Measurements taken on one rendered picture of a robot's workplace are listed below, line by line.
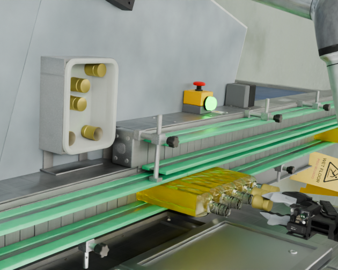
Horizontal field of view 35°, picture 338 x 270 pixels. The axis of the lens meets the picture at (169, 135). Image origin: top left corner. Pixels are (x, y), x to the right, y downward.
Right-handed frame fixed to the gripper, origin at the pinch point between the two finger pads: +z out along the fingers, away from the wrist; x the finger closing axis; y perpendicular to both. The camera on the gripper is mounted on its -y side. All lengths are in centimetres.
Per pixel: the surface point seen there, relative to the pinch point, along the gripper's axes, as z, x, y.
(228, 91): 42, -21, -51
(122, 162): 33.5, -6.8, 17.3
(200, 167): 22.6, -4.1, -3.8
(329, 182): 87, 74, -317
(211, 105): 33.6, -18.9, -25.1
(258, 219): 15.9, 16.0, -30.8
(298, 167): 31, 13, -97
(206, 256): 9.0, 12.9, 12.5
